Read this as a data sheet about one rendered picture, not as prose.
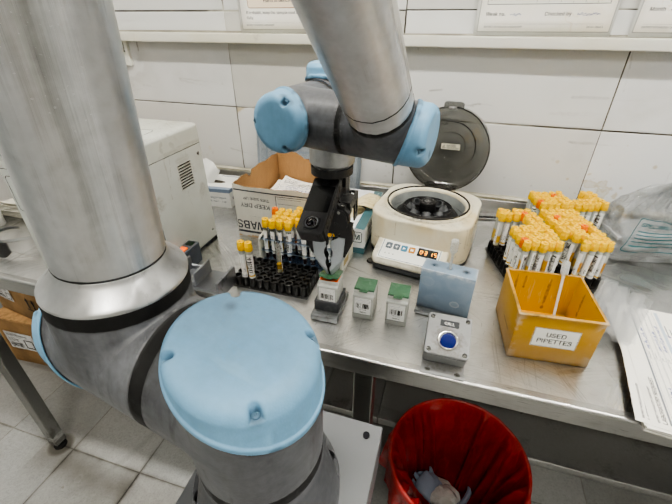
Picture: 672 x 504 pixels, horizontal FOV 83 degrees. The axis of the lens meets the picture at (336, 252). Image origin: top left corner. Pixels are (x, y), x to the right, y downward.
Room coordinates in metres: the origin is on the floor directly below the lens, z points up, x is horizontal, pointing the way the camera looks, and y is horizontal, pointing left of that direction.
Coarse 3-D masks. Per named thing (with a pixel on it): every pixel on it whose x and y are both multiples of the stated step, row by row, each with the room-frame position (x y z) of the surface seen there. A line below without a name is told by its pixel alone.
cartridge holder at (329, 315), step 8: (344, 288) 0.62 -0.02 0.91; (344, 296) 0.61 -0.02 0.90; (320, 304) 0.57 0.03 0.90; (328, 304) 0.57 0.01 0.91; (336, 304) 0.57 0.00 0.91; (344, 304) 0.60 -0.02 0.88; (312, 312) 0.57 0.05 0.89; (320, 312) 0.57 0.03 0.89; (328, 312) 0.57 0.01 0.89; (336, 312) 0.57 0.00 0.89; (320, 320) 0.56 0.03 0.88; (328, 320) 0.55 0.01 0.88; (336, 320) 0.55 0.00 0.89
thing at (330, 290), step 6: (342, 276) 0.61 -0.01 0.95; (324, 282) 0.59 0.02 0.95; (330, 282) 0.58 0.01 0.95; (336, 282) 0.58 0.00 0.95; (342, 282) 0.61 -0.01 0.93; (318, 288) 0.58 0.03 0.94; (324, 288) 0.58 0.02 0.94; (330, 288) 0.57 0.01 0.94; (336, 288) 0.57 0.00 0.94; (342, 288) 0.61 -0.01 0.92; (318, 294) 0.58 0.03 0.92; (324, 294) 0.58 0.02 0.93; (330, 294) 0.57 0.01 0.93; (336, 294) 0.57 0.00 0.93; (324, 300) 0.58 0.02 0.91; (330, 300) 0.57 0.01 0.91; (336, 300) 0.57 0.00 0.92
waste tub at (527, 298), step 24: (504, 288) 0.57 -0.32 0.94; (528, 288) 0.58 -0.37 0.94; (552, 288) 0.57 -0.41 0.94; (576, 288) 0.56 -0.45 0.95; (504, 312) 0.54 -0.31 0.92; (528, 312) 0.57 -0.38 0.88; (552, 312) 0.57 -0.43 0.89; (576, 312) 0.53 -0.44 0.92; (600, 312) 0.47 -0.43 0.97; (504, 336) 0.50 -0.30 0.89; (528, 336) 0.46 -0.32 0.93; (552, 336) 0.46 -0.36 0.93; (576, 336) 0.45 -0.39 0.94; (600, 336) 0.44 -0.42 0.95; (552, 360) 0.45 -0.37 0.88; (576, 360) 0.45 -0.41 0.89
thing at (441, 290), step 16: (432, 272) 0.59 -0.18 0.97; (448, 272) 0.58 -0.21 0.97; (464, 272) 0.58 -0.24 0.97; (432, 288) 0.58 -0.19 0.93; (448, 288) 0.57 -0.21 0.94; (464, 288) 0.56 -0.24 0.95; (416, 304) 0.60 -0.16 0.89; (432, 304) 0.58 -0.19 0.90; (448, 304) 0.57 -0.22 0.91; (464, 304) 0.56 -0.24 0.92
